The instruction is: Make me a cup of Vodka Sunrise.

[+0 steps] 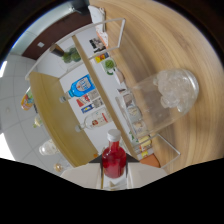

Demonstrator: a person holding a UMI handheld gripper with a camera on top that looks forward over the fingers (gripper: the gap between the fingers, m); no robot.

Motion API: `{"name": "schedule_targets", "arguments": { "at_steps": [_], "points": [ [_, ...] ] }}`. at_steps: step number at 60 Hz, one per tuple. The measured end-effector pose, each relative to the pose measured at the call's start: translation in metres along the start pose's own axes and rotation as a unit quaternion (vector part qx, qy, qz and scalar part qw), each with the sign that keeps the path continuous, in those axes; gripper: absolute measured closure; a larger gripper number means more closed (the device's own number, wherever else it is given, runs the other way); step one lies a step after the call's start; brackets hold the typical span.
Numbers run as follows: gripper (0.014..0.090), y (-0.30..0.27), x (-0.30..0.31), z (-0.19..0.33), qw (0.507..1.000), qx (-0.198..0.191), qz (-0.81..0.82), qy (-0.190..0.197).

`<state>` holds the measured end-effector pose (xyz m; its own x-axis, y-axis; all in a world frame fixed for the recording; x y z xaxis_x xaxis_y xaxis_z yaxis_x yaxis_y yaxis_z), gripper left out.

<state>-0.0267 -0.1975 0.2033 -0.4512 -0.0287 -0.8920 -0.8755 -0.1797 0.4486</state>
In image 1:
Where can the red liquid bottle white cap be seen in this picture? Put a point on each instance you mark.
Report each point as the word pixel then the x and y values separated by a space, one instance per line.
pixel 114 160

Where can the two-tier wooden shelf rack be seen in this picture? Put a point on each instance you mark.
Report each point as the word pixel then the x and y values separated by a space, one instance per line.
pixel 56 113

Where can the orange storage box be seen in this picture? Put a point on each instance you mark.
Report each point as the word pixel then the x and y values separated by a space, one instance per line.
pixel 150 162

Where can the blue wall poster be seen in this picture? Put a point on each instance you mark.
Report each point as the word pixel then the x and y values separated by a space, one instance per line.
pixel 87 108

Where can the red wall poster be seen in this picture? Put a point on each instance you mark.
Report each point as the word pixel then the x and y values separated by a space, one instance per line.
pixel 82 101

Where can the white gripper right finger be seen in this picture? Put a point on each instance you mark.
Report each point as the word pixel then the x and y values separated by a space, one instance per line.
pixel 143 172

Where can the glass jar of limes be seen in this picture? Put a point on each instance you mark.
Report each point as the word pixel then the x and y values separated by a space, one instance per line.
pixel 70 56

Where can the white printed paper sheet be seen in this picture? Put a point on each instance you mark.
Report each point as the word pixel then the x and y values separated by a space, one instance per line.
pixel 97 13

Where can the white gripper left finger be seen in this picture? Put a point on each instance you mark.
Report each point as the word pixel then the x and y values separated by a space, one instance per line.
pixel 83 174

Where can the clear bottle red label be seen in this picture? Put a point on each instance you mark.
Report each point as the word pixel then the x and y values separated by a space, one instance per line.
pixel 96 119

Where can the green mug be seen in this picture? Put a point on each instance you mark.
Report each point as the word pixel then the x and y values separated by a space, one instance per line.
pixel 109 65

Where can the clear glass with ice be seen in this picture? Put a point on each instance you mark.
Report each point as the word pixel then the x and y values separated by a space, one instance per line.
pixel 166 96

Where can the clear bottle green cap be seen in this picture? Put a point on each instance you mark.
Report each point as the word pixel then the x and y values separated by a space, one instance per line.
pixel 37 121

